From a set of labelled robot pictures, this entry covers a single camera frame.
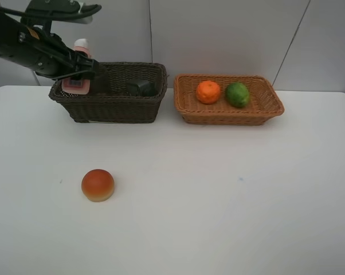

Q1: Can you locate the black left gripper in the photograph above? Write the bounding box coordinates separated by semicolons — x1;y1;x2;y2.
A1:
17;24;99;81

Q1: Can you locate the pink lotion bottle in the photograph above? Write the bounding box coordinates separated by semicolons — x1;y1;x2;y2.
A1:
61;38;92;95

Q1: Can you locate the translucent purple plastic cup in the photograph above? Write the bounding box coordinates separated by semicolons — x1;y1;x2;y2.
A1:
89;65;109;96

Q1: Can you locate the dark green pump bottle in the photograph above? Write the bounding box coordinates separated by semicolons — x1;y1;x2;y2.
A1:
126;78;158;97

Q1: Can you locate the round bread bun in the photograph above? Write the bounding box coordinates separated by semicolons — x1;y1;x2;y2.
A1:
81;169;115;202

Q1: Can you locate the orange tangerine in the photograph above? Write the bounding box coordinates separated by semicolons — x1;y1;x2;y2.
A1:
195;80;221;104

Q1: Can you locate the green lime fruit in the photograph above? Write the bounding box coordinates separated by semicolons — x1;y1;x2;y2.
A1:
225;82;250;108

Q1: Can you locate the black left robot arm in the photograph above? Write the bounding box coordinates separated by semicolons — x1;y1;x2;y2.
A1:
0;13;99;80

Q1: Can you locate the dark brown wicker basket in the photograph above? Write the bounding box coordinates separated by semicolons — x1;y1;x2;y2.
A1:
49;62;167;124

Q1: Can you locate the light orange wicker basket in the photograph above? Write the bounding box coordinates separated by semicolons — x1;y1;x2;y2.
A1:
174;74;285;125

